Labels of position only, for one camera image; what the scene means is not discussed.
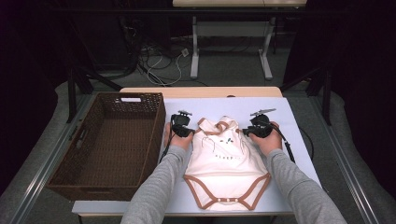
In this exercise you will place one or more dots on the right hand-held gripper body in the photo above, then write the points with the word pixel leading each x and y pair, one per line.
pixel 261 126

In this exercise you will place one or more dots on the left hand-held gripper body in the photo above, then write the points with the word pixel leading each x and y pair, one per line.
pixel 180 124

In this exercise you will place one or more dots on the cream baby bodysuit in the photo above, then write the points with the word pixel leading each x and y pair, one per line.
pixel 225 168

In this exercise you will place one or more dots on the brown woven basket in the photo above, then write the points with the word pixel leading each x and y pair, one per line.
pixel 115 146

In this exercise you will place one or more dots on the person's left hand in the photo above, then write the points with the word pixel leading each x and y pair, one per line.
pixel 179 142

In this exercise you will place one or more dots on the person's right hand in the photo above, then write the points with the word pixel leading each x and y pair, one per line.
pixel 271 144

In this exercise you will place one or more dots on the white table mat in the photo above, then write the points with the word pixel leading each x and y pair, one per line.
pixel 295 149

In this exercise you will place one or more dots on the black metal stand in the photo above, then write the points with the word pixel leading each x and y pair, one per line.
pixel 72 93
pixel 326 99

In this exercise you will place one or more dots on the white-legged desk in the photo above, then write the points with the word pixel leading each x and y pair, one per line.
pixel 233 29

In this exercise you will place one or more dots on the aluminium floor rail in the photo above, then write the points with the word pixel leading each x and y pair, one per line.
pixel 351 174
pixel 43 174

